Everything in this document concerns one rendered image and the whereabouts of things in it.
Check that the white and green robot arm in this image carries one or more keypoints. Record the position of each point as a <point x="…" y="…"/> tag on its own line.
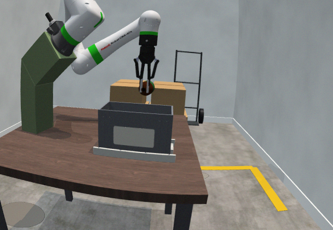
<point x="82" y="17"/>

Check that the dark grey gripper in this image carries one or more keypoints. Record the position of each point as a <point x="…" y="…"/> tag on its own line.
<point x="146" y="58"/>

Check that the orange bottle with green base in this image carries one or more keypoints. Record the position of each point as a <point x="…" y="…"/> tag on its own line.
<point x="151" y="88"/>

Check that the dark grey open-top crate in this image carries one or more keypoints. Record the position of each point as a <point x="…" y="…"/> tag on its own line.
<point x="135" y="127"/>

